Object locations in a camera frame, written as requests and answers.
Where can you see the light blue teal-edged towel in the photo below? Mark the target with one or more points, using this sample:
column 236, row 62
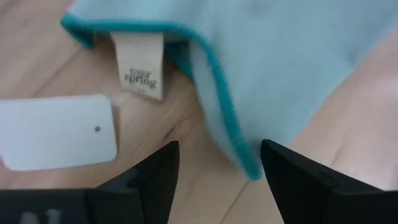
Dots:
column 280, row 62

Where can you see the white paper tag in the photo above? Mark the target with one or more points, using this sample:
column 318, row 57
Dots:
column 56, row 133

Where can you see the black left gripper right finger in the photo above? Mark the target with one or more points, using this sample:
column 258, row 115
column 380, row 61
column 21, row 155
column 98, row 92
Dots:
column 311, row 196

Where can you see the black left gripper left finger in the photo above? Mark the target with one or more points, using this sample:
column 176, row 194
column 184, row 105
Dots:
column 149, row 193

